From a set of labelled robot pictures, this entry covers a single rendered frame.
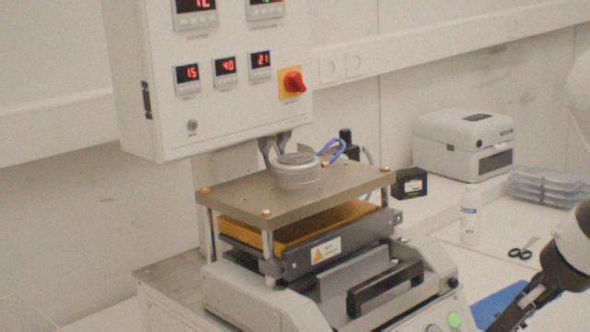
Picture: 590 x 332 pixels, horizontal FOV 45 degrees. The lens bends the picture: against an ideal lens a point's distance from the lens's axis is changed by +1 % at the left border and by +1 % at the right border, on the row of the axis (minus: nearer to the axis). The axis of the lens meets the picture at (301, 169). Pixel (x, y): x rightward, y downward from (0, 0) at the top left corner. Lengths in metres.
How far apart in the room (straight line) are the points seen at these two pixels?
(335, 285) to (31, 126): 0.65
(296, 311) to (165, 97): 0.38
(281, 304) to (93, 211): 0.65
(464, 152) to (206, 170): 0.97
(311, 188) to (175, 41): 0.30
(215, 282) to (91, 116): 0.50
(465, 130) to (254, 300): 1.13
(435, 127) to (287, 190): 1.05
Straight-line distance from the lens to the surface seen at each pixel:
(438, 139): 2.06
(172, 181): 1.61
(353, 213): 1.11
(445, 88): 2.32
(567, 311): 1.50
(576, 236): 0.92
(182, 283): 1.22
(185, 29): 1.10
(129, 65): 1.13
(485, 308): 1.48
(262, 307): 0.99
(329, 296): 1.04
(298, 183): 1.07
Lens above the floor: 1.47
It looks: 18 degrees down
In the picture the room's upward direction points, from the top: 3 degrees counter-clockwise
